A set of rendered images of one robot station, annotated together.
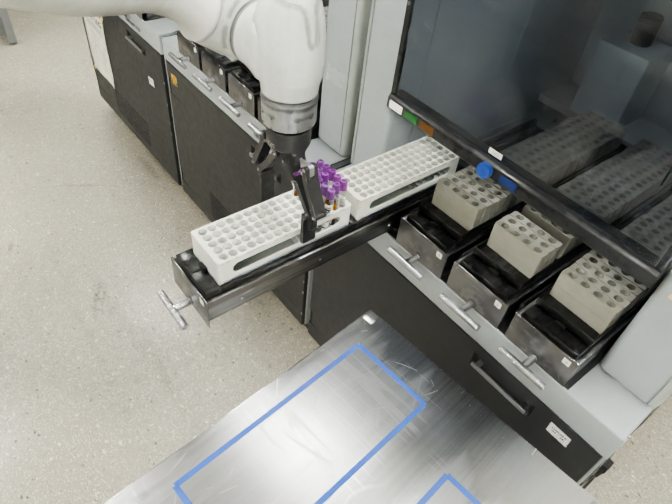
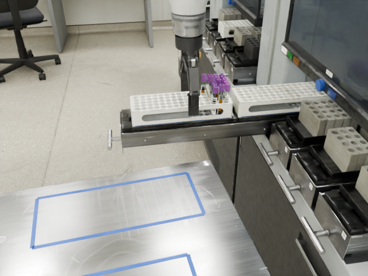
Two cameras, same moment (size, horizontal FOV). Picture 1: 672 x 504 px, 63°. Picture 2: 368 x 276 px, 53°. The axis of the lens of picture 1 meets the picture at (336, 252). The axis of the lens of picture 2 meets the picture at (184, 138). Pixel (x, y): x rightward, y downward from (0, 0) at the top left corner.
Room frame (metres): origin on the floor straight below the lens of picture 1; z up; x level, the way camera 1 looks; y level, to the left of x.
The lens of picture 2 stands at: (-0.04, -0.44, 1.38)
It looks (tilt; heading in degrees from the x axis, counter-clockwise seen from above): 34 degrees down; 35
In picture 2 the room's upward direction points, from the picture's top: 1 degrees counter-clockwise
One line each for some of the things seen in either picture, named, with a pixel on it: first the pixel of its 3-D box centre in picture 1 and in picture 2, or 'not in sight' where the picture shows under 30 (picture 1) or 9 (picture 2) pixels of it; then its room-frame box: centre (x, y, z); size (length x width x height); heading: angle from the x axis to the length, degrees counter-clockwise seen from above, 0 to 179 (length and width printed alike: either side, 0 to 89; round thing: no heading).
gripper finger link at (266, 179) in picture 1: (266, 186); (185, 83); (0.82, 0.15, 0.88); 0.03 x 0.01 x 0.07; 133
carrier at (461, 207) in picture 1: (457, 204); (311, 119); (0.88, -0.23, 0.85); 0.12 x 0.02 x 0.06; 44
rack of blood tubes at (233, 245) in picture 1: (274, 229); (180, 108); (0.75, 0.12, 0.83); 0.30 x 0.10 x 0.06; 133
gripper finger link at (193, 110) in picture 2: (308, 226); (193, 104); (0.72, 0.06, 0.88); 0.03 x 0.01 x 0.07; 133
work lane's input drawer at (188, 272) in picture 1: (328, 224); (223, 120); (0.85, 0.02, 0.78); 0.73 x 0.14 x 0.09; 133
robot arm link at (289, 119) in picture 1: (289, 107); (188, 23); (0.77, 0.10, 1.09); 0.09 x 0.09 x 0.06
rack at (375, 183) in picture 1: (395, 176); (280, 100); (0.97, -0.11, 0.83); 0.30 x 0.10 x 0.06; 133
